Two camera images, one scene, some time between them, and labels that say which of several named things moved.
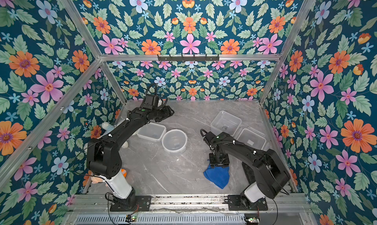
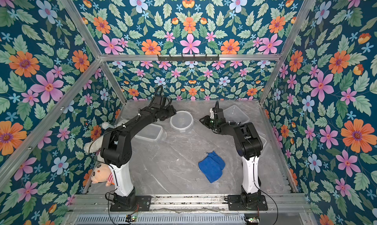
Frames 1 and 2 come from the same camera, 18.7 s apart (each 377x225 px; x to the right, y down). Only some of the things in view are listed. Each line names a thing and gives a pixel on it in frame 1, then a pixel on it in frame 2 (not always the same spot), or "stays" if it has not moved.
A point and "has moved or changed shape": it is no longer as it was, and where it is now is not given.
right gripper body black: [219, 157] to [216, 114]
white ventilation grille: [162, 219] stays
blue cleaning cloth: [219, 176] has moved or changed shape
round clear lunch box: [174, 140] to [182, 121]
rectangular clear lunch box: [152, 131] stays
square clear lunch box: [225, 122] has moved or changed shape
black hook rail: [187, 59] stays
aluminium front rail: [191, 204] stays
